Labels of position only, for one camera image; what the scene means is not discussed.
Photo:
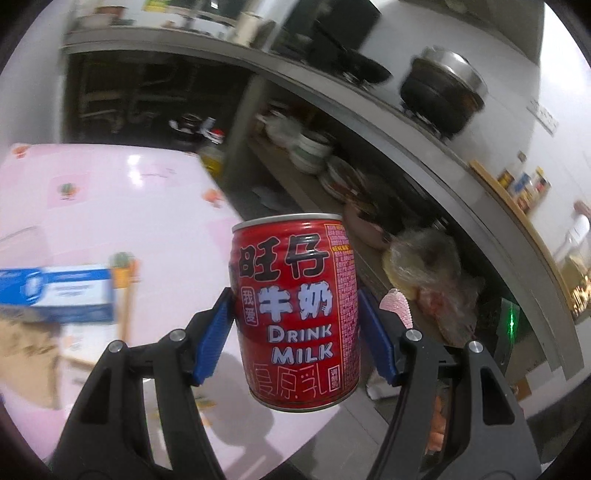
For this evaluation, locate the under-sink pipes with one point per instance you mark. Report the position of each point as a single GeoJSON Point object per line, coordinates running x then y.
{"type": "Point", "coordinates": [115, 99]}

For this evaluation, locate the brown clay pot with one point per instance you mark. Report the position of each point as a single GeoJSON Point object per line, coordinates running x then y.
{"type": "Point", "coordinates": [364, 226]}

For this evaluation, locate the white box with yellow edge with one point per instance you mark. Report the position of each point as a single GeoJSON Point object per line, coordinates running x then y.
{"type": "Point", "coordinates": [87, 341]}

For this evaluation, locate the pink textured object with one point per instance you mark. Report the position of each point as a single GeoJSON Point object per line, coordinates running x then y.
{"type": "Point", "coordinates": [398, 307]}

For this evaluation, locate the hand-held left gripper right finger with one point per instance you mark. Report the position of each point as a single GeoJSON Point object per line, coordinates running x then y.
{"type": "Point", "coordinates": [376, 341]}

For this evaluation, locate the white plastic bag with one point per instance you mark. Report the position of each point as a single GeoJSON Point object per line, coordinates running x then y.
{"type": "Point", "coordinates": [277, 127]}

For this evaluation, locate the orange red plastic bag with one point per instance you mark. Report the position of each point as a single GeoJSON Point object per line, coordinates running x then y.
{"type": "Point", "coordinates": [443, 304]}

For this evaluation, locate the oil bottle with red cap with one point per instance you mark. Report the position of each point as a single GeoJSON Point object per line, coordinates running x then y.
{"type": "Point", "coordinates": [211, 157]}

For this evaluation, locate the yellow label spice jar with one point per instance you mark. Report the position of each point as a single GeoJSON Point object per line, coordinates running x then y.
{"type": "Point", "coordinates": [505, 181]}

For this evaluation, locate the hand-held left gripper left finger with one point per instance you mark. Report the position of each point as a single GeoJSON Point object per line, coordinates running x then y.
{"type": "Point", "coordinates": [212, 341]}

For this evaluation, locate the blue label spice bottle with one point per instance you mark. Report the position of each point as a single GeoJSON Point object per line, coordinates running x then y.
{"type": "Point", "coordinates": [521, 189]}

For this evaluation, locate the dark jar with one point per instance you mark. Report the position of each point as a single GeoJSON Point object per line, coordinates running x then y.
{"type": "Point", "coordinates": [189, 124]}

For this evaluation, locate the yellow green bottle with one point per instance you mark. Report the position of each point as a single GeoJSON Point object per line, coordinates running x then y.
{"type": "Point", "coordinates": [158, 4]}

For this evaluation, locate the stack of plates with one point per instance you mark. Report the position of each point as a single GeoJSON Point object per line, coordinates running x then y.
{"type": "Point", "coordinates": [341, 177]}

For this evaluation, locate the white wall socket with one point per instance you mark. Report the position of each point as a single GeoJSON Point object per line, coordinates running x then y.
{"type": "Point", "coordinates": [542, 115]}

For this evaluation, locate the grey lower shelf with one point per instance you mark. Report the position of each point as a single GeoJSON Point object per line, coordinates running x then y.
{"type": "Point", "coordinates": [277, 161]}

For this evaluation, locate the stack of white bowls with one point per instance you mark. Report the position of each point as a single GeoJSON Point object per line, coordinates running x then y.
{"type": "Point", "coordinates": [311, 152]}

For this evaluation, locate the metal basin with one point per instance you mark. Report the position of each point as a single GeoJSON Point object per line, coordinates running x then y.
{"type": "Point", "coordinates": [104, 16]}

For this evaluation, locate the grey concrete counter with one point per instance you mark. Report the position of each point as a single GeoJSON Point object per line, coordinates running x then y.
{"type": "Point", "coordinates": [184, 57]}

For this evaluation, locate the cream jug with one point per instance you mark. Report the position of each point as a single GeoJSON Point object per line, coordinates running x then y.
{"type": "Point", "coordinates": [254, 27]}

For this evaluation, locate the clear bag of yellow food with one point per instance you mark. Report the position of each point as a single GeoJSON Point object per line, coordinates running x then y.
{"type": "Point", "coordinates": [415, 258]}

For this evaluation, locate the blue white toothpaste box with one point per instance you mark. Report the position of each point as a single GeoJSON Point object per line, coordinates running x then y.
{"type": "Point", "coordinates": [60, 290]}

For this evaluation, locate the red drink can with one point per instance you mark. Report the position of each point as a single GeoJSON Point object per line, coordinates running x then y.
{"type": "Point", "coordinates": [295, 314]}

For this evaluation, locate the black pot with metal lid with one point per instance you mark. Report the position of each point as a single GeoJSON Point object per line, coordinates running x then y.
{"type": "Point", "coordinates": [438, 101]}

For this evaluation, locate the white plastic bottle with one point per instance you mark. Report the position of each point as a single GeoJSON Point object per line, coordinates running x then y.
{"type": "Point", "coordinates": [577, 235]}

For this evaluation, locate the brown cardboard piece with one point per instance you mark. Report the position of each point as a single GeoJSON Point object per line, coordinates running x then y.
{"type": "Point", "coordinates": [27, 360]}

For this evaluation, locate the black wok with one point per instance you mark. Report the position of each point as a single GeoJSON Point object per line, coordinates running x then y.
{"type": "Point", "coordinates": [364, 69]}

